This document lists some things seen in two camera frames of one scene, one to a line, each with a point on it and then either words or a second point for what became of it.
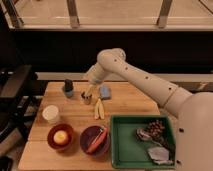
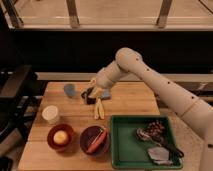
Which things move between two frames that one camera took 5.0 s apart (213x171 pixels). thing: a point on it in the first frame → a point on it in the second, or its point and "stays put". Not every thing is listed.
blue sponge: [105, 92] stays put
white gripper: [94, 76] → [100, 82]
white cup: [50, 113] stays put
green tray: [128, 150] stays put
